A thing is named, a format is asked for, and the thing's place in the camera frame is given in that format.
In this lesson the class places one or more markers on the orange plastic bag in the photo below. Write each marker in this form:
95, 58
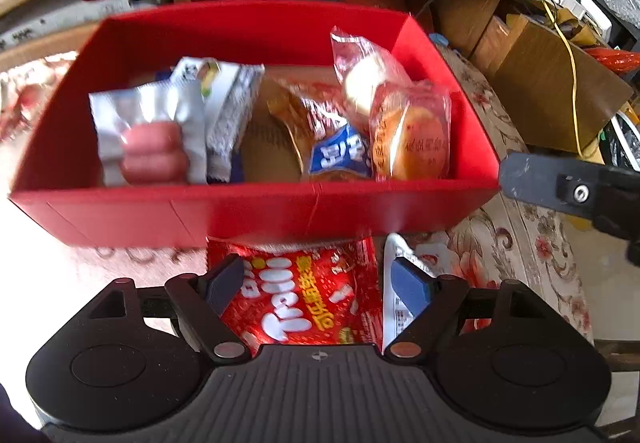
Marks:
615, 58

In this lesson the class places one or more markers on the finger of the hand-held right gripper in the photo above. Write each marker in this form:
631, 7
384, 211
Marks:
530, 180

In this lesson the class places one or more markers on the clear white bun packet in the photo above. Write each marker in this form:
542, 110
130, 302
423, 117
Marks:
365, 78

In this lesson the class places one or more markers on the silver sausage packet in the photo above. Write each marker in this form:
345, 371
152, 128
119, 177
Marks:
150, 113

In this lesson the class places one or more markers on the white wafer packet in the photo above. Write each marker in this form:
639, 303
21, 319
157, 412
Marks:
230, 108

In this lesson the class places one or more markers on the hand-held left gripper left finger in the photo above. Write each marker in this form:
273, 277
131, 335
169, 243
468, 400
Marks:
225, 283

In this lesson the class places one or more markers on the red cardboard box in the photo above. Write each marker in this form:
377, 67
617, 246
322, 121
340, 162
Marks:
250, 218

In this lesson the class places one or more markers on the bread packet with blue label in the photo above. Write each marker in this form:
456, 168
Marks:
300, 123

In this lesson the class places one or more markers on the silver media player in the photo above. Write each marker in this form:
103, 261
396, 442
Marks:
75, 18

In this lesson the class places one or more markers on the white printed packet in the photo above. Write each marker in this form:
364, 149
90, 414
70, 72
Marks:
400, 248

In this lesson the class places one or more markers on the red candy packet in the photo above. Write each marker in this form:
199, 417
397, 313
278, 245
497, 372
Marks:
300, 293

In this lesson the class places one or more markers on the orange bun packet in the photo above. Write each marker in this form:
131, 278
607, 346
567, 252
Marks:
415, 133

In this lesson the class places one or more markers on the brown cardboard box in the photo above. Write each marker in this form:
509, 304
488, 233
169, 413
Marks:
540, 73

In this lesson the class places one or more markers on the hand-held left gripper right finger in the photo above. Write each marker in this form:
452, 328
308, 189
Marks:
410, 288

